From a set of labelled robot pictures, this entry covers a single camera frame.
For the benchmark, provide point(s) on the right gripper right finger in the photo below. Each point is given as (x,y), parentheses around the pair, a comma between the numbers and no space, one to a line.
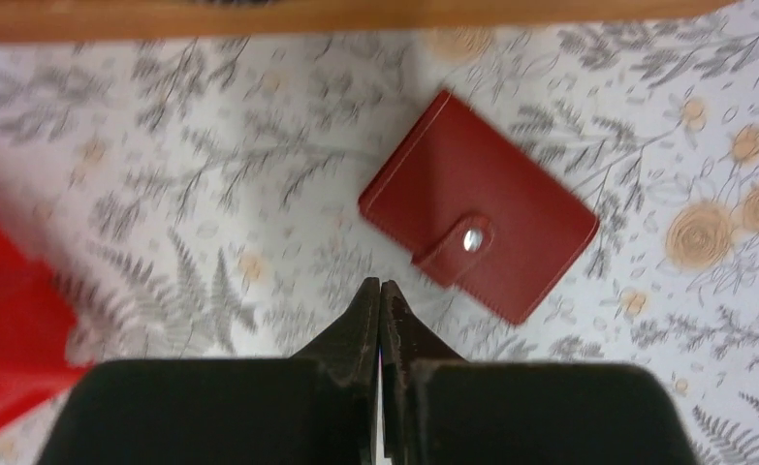
(440,408)

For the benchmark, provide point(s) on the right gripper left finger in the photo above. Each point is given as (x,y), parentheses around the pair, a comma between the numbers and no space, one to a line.
(315,407)

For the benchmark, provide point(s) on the red leather card holder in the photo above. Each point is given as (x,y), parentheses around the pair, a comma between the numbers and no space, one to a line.
(475,212)

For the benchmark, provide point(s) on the red plastic bin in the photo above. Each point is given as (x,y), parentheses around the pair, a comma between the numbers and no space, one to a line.
(35,323)

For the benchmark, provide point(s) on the floral table mat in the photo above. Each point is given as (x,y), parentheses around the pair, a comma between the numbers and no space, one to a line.
(197,197)

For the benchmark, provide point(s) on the wooden tray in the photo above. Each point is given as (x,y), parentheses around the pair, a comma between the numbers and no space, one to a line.
(77,21)

